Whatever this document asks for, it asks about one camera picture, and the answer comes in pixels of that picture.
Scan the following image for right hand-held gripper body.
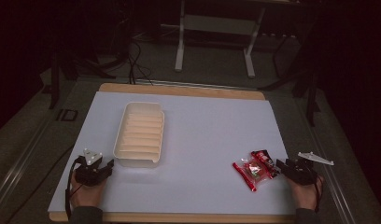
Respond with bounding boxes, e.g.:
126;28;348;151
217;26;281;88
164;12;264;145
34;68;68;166
286;151;335;187

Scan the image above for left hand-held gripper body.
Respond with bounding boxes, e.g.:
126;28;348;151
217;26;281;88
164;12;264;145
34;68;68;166
74;147;106;188

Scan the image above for person's left hand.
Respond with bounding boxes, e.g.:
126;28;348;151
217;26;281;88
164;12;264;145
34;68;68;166
69;172;108;210

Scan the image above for person's right hand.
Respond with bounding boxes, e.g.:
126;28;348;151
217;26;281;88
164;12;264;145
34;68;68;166
286;175;325;212

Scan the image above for dark red snack packet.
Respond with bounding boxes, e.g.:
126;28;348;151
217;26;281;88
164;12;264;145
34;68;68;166
250;149;282;179

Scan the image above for clear red snack packet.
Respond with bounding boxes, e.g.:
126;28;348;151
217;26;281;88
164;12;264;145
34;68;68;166
232;157;274;193

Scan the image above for white ribbed plastic tray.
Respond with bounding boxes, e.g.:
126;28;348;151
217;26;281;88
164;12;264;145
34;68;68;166
112;101;166;169

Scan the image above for white table mat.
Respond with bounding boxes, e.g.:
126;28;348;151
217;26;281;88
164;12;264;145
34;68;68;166
47;91;298;217

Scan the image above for wooden board with white mat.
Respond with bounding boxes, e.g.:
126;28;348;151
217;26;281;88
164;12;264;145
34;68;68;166
48;82;298;224

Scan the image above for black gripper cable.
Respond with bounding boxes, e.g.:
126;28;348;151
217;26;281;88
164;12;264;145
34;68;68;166
63;156;84;220

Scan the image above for black floor cables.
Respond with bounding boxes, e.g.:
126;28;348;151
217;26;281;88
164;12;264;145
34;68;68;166
126;39;155;87

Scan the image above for white metal desk frame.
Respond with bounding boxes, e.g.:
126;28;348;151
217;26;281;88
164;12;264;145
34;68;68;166
174;0;268;79

